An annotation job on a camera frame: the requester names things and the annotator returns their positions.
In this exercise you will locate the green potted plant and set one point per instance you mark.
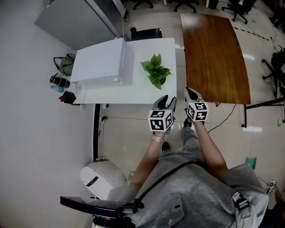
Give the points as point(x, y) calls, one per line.
point(157, 71)

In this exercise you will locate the olive green bag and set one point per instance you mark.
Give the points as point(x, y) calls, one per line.
point(66, 63)

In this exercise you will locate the clear plastic cup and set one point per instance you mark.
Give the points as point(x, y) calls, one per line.
point(78, 88)

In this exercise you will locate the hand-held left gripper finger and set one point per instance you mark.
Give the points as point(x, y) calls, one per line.
point(164, 101)
point(173, 104)

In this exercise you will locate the small black box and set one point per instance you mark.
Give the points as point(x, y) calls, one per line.
point(69, 97)

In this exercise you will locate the green box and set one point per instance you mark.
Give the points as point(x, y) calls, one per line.
point(251, 162)

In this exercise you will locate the person's left forearm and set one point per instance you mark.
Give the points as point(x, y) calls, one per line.
point(148, 160)

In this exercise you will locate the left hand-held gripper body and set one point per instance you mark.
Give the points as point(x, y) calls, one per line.
point(157, 124)

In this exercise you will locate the white table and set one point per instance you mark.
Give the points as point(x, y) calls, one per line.
point(153, 95)

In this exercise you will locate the person's grey clothing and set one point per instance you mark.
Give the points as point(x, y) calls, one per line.
point(189, 196)

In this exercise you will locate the white round appliance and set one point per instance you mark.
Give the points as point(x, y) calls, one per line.
point(102, 178)

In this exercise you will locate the black office chair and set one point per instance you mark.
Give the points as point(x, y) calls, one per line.
point(186, 5)
point(142, 3)
point(239, 9)
point(277, 66)

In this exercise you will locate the grey cabinet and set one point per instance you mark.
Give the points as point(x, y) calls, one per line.
point(78, 22)

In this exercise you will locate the person's right forearm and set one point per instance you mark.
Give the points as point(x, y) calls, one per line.
point(209, 147)

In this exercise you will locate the brown wooden table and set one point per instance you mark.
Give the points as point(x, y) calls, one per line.
point(213, 60)

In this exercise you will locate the large white box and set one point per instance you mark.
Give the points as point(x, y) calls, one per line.
point(100, 62)

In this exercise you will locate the person's black shoe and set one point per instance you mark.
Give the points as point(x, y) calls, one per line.
point(187, 123)
point(165, 146)

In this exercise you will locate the small blue-capped bottle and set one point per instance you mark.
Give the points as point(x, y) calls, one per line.
point(58, 89)

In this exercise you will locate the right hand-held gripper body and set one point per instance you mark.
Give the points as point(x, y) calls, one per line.
point(197, 112)

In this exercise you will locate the black thermos bottle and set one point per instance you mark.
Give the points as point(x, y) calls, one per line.
point(59, 81)

